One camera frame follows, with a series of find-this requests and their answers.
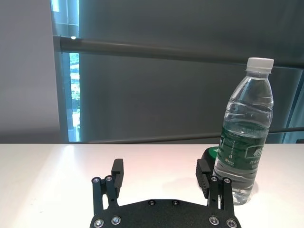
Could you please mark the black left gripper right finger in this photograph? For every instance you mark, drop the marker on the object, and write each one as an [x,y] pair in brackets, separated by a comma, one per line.
[213,192]

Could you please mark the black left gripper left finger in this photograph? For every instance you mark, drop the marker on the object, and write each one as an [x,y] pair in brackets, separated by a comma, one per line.
[111,190]

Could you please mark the green button black base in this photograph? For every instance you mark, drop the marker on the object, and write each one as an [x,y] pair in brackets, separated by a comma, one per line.
[210,156]

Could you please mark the clear water bottle green label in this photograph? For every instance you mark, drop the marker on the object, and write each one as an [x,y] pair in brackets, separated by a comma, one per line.
[247,133]

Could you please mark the window glass strip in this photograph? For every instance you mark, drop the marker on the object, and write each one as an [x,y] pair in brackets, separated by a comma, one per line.
[74,95]

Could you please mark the thick grey metal handrail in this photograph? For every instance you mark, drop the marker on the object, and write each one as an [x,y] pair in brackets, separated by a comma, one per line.
[142,48]

